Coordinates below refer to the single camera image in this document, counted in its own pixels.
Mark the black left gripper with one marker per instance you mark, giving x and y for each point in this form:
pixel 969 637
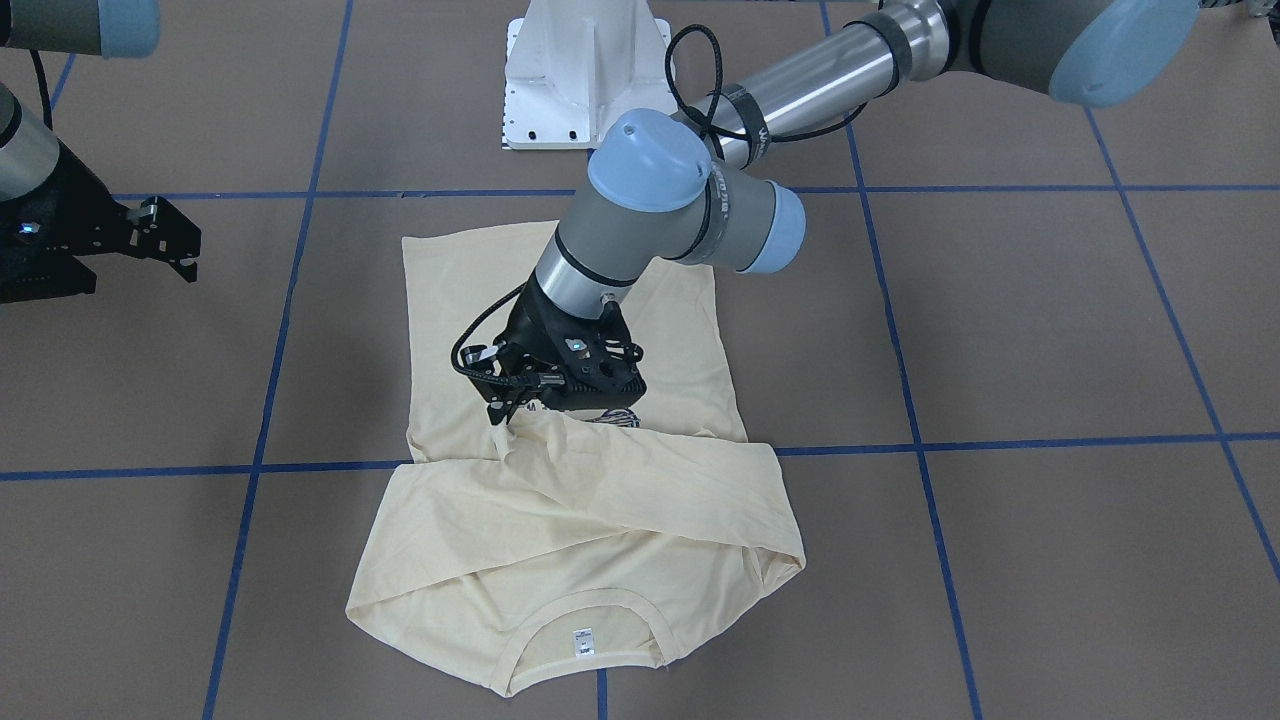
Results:
pixel 528 326

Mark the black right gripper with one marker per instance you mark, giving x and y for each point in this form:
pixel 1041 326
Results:
pixel 82 203

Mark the cream long-sleeve graphic shirt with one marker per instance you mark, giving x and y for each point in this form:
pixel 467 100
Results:
pixel 558 543

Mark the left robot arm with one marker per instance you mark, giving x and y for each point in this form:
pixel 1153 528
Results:
pixel 674 184

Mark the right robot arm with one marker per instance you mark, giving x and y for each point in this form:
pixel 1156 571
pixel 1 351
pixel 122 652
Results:
pixel 111 29

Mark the blue tape line lengthwise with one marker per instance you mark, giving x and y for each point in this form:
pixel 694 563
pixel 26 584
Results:
pixel 917 442

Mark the blue tape line crosswise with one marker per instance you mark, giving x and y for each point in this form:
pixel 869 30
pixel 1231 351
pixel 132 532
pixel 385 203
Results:
pixel 269 468

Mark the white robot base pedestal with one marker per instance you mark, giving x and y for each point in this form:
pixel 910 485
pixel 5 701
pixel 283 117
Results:
pixel 574 67

